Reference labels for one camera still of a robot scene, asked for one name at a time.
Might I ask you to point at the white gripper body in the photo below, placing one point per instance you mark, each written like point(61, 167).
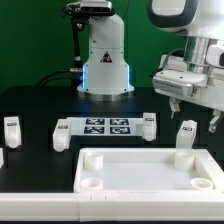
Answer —
point(174, 80)

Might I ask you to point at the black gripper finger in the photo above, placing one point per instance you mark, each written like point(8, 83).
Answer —
point(174, 106)
point(217, 117)

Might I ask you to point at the white desk tabletop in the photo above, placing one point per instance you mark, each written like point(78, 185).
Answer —
point(147, 170)

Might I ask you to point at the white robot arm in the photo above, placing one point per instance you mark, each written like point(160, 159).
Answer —
point(200, 21)

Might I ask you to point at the white L-shaped obstacle fence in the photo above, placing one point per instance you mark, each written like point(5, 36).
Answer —
point(100, 205)

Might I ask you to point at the white block at left edge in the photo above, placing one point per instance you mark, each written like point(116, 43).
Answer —
point(1, 158)

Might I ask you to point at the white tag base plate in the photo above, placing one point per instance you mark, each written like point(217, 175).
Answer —
point(106, 126)

